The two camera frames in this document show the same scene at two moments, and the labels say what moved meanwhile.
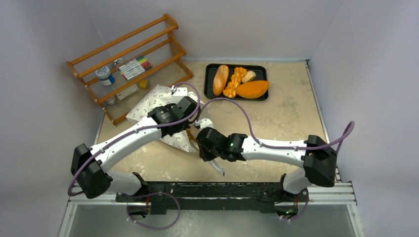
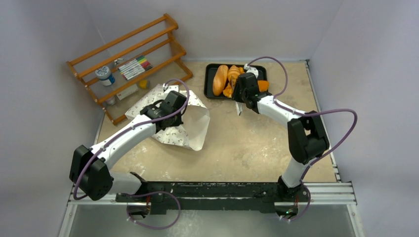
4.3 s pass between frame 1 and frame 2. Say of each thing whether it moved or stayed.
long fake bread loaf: stayed
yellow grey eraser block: stayed
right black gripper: moved
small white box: stayed
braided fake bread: moved
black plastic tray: stayed
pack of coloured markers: stayed
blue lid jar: stayed
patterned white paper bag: moved
